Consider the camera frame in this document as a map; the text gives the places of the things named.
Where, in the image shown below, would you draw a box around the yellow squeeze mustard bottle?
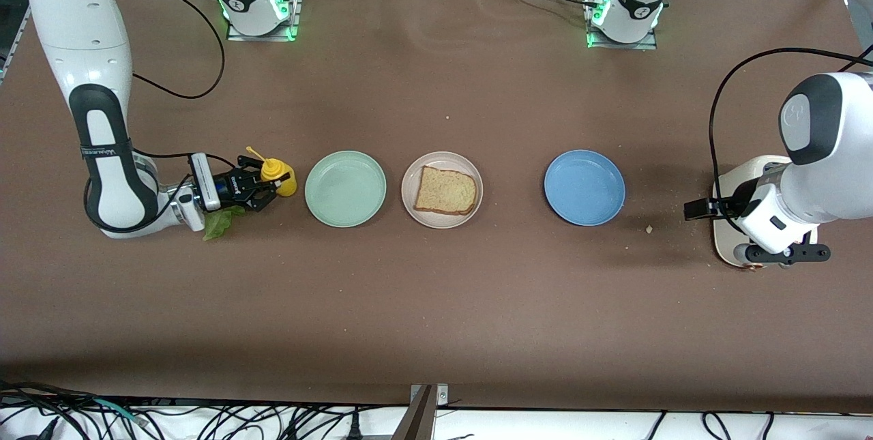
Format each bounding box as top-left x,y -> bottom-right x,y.
246,146 -> 298,198

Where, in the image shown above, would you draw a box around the green lettuce leaf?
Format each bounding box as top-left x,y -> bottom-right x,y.
202,205 -> 247,242

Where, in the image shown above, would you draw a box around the brown toast bread slice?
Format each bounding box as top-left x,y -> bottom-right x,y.
413,164 -> 479,217

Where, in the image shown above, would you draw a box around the mint green round plate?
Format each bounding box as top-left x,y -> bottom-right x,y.
304,150 -> 387,229

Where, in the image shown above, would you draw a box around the blue round plate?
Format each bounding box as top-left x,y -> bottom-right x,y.
544,149 -> 626,227

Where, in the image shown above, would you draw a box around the beige round plate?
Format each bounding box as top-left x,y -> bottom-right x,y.
401,151 -> 484,230

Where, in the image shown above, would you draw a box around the white two-slot toaster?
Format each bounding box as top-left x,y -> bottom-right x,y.
711,155 -> 819,270

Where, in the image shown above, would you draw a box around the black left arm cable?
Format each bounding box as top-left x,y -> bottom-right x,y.
709,0 -> 873,224

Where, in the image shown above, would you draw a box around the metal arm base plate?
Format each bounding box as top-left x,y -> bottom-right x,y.
226,0 -> 305,42
585,0 -> 660,51

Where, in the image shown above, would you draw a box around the looped black floor cable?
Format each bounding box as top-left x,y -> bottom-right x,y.
701,411 -> 735,440

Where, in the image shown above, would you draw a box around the tangled black floor cables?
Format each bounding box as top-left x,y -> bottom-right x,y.
0,380 -> 410,440

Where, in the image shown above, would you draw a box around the teal floor cable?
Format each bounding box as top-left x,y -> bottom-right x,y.
94,397 -> 149,426

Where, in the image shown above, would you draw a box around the aluminium table edge rail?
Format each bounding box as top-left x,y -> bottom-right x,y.
0,7 -> 32,80

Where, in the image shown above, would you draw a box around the small silver bracket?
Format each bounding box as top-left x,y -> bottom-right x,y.
408,383 -> 450,406

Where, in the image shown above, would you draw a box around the grey metal post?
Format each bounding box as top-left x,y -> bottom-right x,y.
391,385 -> 438,440

